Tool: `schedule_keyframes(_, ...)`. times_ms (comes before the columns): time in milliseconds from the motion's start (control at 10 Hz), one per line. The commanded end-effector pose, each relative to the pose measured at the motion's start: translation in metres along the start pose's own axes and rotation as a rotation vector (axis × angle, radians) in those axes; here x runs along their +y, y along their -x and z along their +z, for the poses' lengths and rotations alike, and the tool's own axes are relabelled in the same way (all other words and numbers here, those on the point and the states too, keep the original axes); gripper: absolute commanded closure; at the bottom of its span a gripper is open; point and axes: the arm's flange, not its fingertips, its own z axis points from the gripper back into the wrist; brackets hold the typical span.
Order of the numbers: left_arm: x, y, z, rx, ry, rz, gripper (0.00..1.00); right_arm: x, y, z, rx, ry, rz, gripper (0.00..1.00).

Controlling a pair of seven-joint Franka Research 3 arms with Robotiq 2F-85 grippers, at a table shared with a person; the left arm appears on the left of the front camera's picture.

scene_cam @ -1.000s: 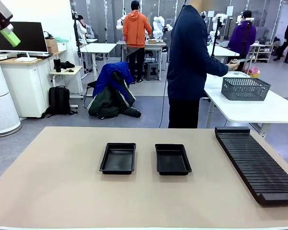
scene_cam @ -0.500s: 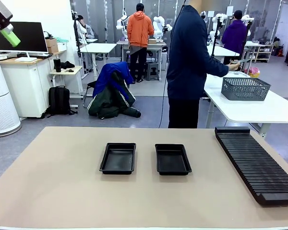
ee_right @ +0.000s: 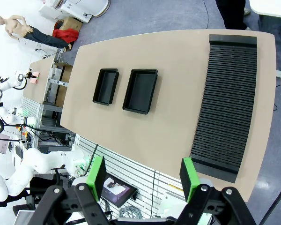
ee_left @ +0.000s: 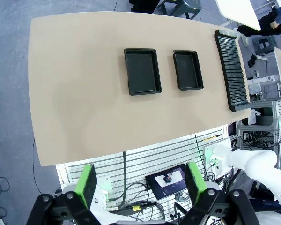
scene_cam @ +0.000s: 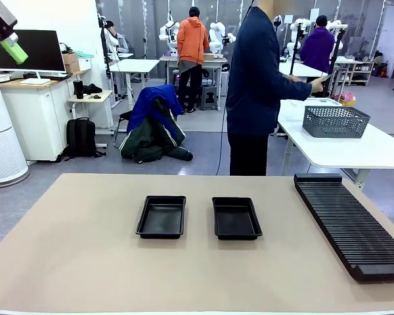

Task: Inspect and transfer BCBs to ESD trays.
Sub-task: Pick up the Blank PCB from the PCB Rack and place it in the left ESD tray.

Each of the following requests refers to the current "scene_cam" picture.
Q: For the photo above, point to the black plastic ESD tray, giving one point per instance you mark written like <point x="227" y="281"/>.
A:
<point x="236" y="220"/>
<point x="161" y="218"/>

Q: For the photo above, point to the person's right forearm navy sleeve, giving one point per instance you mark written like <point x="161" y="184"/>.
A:
<point x="293" y="90"/>

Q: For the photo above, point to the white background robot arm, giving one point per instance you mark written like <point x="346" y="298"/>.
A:
<point x="216" y="36"/>
<point x="336" y="25"/>
<point x="169" y="31"/>
<point x="297" y="28"/>

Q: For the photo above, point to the person's right hand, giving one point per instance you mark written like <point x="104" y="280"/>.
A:
<point x="318" y="86"/>

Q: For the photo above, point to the black computer monitor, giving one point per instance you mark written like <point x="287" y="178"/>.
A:
<point x="39" y="49"/>

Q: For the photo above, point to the black keyboard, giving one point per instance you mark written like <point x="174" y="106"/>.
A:
<point x="49" y="76"/>

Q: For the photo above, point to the brown cardboard box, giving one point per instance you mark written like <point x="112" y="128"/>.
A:
<point x="70" y="62"/>

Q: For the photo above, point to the white cabinet desk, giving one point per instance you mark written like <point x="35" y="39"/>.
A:
<point x="36" y="115"/>

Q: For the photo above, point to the black tumbler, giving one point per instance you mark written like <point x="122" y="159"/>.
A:
<point x="78" y="90"/>

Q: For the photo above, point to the black cloth bundle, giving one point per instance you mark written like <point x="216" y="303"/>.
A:
<point x="92" y="89"/>

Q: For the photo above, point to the black tripod stand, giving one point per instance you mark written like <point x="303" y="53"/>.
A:
<point x="295" y="52"/>
<point x="102" y="42"/>
<point x="337" y="49"/>

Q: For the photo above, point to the small wooden side table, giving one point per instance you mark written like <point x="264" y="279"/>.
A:
<point x="92" y="98"/>

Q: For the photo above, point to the bunch of keys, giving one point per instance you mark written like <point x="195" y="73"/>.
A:
<point x="94" y="97"/>

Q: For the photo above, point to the white cylindrical air purifier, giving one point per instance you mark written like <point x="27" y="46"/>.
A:
<point x="3" y="147"/>

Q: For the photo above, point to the seated person in grey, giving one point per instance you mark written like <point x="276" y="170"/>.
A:
<point x="116" y="41"/>

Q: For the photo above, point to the black backpack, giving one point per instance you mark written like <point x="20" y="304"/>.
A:
<point x="80" y="138"/>

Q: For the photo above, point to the white background table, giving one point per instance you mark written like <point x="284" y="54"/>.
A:
<point x="298" y="69"/>
<point x="134" y="65"/>

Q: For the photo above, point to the black chair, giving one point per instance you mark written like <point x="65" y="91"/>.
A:
<point x="123" y="118"/>

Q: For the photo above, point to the blue jacket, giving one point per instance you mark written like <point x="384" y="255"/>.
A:
<point x="147" y="105"/>

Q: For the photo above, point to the dark green jacket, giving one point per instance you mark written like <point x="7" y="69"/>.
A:
<point x="147" y="141"/>

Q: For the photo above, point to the person in orange hoodie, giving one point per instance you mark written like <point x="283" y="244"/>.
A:
<point x="192" y="42"/>

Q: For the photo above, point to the grey plastic stool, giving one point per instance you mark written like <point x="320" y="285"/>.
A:
<point x="209" y="96"/>

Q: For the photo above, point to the person in navy coat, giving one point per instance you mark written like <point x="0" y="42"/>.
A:
<point x="253" y="82"/>

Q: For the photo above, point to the person in purple hoodie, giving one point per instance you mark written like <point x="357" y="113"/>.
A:
<point x="316" y="49"/>

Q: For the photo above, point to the white flat box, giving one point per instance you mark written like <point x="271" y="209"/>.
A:
<point x="325" y="101"/>

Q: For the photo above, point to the grey perforated plastic basket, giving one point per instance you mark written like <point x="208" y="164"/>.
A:
<point x="335" y="123"/>

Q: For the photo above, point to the pink bag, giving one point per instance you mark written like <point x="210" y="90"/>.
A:
<point x="347" y="97"/>

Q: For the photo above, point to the wooden shelf rack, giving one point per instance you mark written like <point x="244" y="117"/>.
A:
<point x="358" y="72"/>

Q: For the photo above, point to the black slotted board rack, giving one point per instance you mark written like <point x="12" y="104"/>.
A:
<point x="348" y="226"/>

